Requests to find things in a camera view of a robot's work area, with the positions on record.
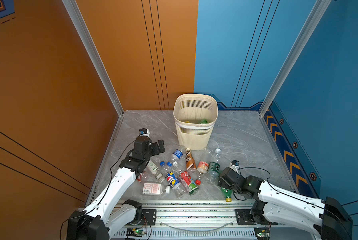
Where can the left green circuit board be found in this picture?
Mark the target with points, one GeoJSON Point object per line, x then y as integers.
{"type": "Point", "coordinates": [137, 233]}

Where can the orange juice bottle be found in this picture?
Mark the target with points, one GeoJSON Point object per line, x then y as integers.
{"type": "Point", "coordinates": [143, 177]}

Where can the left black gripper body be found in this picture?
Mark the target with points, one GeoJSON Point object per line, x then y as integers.
{"type": "Point", "coordinates": [153, 150]}

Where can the flat bottle pink label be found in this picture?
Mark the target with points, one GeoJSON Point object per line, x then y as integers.
{"type": "Point", "coordinates": [155, 189]}

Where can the aluminium corner post left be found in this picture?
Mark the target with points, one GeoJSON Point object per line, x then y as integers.
{"type": "Point", "coordinates": [88, 42]}

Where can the green circuit board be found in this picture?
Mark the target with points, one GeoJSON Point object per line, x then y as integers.
{"type": "Point", "coordinates": [262, 234]}
{"type": "Point", "coordinates": [137, 233]}

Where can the clear bottle blue cap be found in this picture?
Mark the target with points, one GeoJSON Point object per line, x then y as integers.
{"type": "Point", "coordinates": [166, 169]}

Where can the aluminium corner post right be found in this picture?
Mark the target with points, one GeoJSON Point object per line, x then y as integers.
{"type": "Point", "coordinates": [302, 39]}

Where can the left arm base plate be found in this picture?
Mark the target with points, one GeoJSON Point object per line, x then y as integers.
{"type": "Point", "coordinates": [149, 216]}

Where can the red green label bottle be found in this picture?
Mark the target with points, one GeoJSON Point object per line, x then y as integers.
{"type": "Point", "coordinates": [189, 184]}

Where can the white green label bottle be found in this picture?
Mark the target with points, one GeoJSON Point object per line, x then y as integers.
{"type": "Point", "coordinates": [155, 171]}

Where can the pepsi bottle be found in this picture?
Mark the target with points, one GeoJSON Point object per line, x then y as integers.
{"type": "Point", "coordinates": [175, 184]}

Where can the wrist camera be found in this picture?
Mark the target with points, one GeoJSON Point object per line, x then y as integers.
{"type": "Point", "coordinates": [234, 165]}
{"type": "Point", "coordinates": [144, 132]}

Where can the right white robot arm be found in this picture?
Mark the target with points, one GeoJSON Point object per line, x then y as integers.
{"type": "Point", "coordinates": [326, 219]}

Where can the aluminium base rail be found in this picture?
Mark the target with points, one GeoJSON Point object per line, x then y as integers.
{"type": "Point", "coordinates": [188, 216]}

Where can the clear bottle green label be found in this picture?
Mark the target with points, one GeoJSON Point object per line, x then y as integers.
{"type": "Point", "coordinates": [214, 167]}

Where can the aluminium corner post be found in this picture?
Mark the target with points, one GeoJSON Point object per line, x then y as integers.
{"type": "Point", "coordinates": [302, 39]}
{"type": "Point", "coordinates": [88, 42]}

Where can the green bottle yellow cap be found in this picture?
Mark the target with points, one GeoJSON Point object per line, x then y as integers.
{"type": "Point", "coordinates": [227, 194]}

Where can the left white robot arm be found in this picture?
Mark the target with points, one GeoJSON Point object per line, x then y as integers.
{"type": "Point", "coordinates": [99, 221]}

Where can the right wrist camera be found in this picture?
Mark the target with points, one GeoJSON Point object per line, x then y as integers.
{"type": "Point", "coordinates": [234, 165]}

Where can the right green circuit board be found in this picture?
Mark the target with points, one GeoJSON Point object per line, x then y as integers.
{"type": "Point", "coordinates": [262, 234]}

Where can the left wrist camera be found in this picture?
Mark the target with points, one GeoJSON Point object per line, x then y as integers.
{"type": "Point", "coordinates": [144, 132]}

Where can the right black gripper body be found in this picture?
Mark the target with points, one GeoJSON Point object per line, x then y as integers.
{"type": "Point", "coordinates": [223, 184]}

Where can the cream plastic waste bin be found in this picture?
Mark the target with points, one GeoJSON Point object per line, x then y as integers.
{"type": "Point", "coordinates": [194, 108]}

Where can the small cup pink label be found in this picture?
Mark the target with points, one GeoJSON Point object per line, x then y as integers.
{"type": "Point", "coordinates": [202, 167]}

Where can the brown coffee bottle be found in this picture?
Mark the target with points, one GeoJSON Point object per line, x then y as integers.
{"type": "Point", "coordinates": [190, 162]}

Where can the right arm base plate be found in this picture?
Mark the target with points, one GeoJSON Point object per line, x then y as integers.
{"type": "Point", "coordinates": [245, 216]}

